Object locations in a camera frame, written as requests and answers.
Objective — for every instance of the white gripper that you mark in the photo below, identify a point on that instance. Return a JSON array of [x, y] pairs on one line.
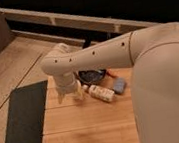
[[68, 83]]

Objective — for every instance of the dark ceramic bowl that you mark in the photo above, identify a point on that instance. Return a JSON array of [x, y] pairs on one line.
[[91, 77]]

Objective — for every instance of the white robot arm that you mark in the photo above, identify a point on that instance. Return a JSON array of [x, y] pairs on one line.
[[152, 54]]

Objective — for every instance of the wooden slatted table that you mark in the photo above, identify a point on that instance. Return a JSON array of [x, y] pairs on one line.
[[88, 120]]

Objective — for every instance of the white plastic bottle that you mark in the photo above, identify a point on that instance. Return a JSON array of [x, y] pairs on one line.
[[100, 93]]

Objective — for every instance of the dark floor mat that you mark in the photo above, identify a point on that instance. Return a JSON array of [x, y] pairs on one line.
[[26, 114]]

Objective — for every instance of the orange small object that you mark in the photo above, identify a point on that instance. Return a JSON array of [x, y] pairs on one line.
[[111, 74]]

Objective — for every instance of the white shelf rail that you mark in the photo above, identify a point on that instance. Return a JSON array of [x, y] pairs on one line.
[[75, 21]]

